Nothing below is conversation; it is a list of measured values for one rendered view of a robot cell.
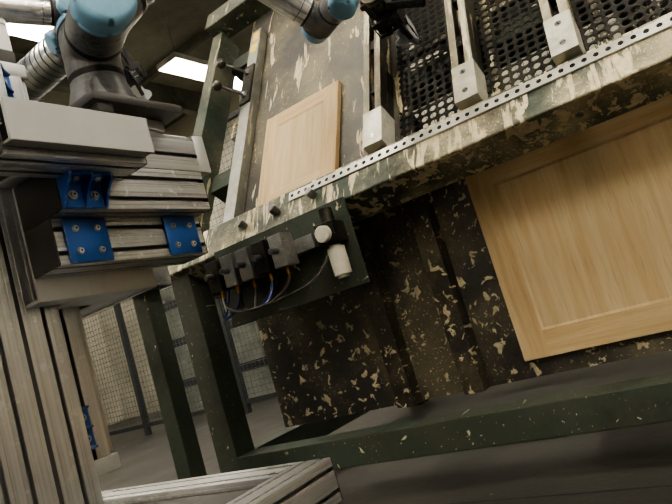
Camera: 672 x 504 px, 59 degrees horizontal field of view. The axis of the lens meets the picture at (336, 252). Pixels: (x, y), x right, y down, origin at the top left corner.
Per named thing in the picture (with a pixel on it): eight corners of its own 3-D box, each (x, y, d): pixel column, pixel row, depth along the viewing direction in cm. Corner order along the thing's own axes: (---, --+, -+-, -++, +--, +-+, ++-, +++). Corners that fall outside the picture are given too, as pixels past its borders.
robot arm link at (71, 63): (119, 90, 137) (105, 36, 139) (132, 60, 126) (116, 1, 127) (63, 92, 130) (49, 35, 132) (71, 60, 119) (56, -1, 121)
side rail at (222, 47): (193, 261, 213) (169, 247, 205) (230, 54, 271) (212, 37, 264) (205, 256, 210) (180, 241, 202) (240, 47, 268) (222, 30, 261)
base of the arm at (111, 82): (96, 99, 117) (84, 53, 118) (55, 131, 125) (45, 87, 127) (158, 110, 130) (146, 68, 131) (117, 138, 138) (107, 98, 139)
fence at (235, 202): (231, 230, 196) (222, 224, 193) (258, 39, 246) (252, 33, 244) (242, 225, 193) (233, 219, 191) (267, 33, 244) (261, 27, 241)
